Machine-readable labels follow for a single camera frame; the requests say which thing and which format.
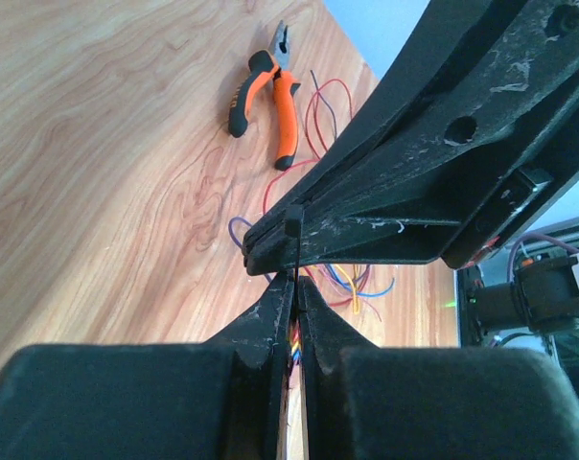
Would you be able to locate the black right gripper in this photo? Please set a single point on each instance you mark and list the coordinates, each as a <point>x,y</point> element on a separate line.
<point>469,137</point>

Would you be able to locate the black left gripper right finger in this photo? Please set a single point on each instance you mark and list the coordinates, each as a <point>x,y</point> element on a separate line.
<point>361,401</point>

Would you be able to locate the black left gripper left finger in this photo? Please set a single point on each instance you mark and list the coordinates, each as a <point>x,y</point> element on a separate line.
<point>224,398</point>

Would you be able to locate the black zip tie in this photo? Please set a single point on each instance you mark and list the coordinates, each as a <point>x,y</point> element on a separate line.
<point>293,229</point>

